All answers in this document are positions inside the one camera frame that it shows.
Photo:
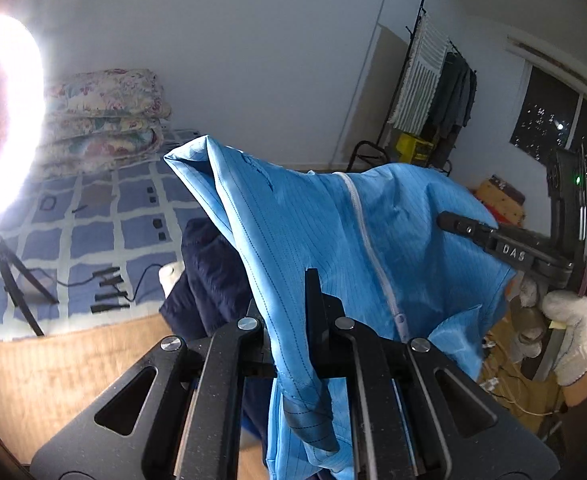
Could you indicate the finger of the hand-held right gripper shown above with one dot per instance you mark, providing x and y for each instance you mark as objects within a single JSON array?
[{"x": 513, "y": 250}]

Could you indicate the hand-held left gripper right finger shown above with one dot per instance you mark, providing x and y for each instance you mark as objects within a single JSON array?
[{"x": 314, "y": 320}]

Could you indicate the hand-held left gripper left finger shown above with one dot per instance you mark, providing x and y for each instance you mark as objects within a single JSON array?
[{"x": 256, "y": 347}]

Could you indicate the light blue zip jacket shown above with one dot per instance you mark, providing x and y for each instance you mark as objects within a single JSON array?
[{"x": 323, "y": 220}]

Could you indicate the person's right forearm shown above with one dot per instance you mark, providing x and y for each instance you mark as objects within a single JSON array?
[{"x": 586, "y": 385}]

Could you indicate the hanging dark clothes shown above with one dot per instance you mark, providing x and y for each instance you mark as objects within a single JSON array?
[{"x": 453, "y": 100}]

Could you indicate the black clothes rack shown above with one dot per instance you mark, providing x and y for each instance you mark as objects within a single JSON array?
[{"x": 396, "y": 95}]

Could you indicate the person's right hand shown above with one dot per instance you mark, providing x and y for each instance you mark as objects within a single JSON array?
[{"x": 576, "y": 330}]

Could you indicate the window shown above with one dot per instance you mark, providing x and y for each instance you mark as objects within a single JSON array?
[{"x": 543, "y": 115}]

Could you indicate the navy puffer jacket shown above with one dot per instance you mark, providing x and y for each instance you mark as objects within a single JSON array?
[{"x": 213, "y": 280}]

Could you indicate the yellow box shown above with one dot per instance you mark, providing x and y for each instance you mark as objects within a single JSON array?
[{"x": 413, "y": 149}]

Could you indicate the striped towel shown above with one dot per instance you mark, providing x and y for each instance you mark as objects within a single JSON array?
[{"x": 418, "y": 90}]

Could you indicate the pale leaning board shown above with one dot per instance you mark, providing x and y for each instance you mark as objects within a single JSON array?
[{"x": 368, "y": 100}]

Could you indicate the blue checked bed sheet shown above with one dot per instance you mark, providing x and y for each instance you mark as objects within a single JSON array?
[{"x": 73, "y": 240}]

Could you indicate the black tripod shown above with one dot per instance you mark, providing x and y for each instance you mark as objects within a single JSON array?
[{"x": 10, "y": 280}]

